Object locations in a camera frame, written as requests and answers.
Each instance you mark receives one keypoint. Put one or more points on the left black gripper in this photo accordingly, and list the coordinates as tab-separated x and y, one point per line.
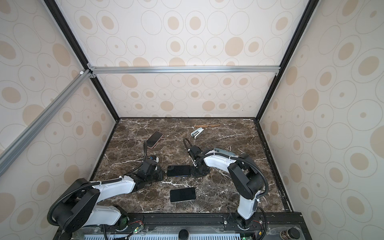
160	173

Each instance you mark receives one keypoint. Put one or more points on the horizontal aluminium rail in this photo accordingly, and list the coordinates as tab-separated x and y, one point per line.
185	70

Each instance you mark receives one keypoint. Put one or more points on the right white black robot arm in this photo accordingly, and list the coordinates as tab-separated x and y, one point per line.
247	177

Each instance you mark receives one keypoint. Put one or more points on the white stapler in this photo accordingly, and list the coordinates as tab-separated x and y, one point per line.
197	132

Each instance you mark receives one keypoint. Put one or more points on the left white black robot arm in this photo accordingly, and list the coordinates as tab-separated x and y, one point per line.
79	206

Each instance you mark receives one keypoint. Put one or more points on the black knob centre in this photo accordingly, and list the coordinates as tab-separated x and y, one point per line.
183	235

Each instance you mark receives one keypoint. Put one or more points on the diagonal aluminium rail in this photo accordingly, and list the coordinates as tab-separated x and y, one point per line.
25	138

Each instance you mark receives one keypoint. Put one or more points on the pink phone case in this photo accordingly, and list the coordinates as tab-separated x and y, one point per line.
154	139

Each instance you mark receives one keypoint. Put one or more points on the light blue phone case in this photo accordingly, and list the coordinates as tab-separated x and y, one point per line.
224	153

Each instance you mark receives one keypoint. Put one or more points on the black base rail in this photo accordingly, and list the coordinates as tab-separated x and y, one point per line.
180	220

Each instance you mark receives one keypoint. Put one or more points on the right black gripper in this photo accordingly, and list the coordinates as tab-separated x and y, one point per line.
192	170

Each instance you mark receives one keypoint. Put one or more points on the black phone case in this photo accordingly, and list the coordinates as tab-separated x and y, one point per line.
179	171

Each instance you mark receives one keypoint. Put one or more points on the round button right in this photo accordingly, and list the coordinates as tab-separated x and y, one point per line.
290	234

